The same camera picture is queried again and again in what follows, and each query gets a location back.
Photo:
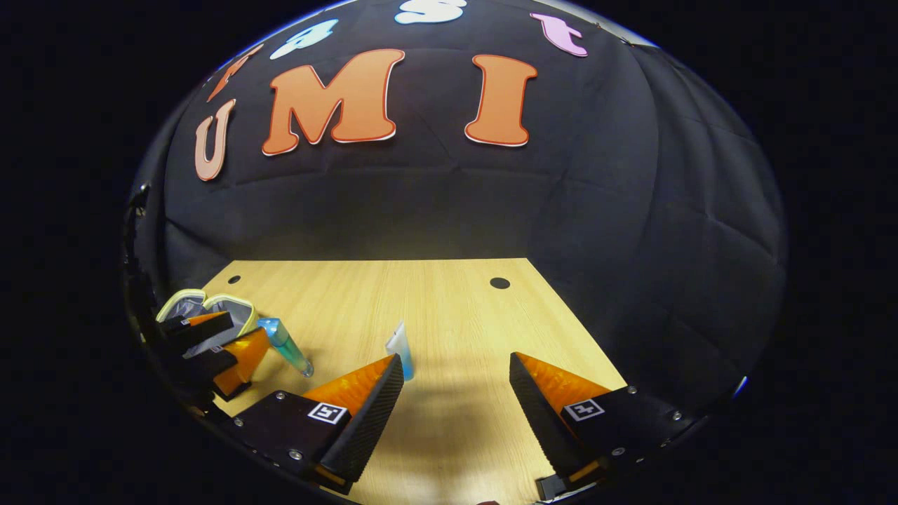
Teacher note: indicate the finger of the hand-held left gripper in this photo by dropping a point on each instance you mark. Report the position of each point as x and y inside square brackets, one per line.
[242, 358]
[200, 326]

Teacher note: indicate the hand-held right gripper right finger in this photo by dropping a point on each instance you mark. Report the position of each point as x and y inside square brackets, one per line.
[540, 421]

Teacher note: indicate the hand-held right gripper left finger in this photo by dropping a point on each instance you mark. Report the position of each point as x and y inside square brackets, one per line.
[368, 421]

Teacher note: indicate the teal skin care tube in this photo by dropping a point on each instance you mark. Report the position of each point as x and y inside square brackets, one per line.
[284, 344]

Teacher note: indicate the white skin care tube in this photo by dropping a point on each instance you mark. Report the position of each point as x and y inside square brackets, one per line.
[400, 347]

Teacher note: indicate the black backdrop cloth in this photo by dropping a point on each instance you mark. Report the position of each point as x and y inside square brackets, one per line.
[491, 203]

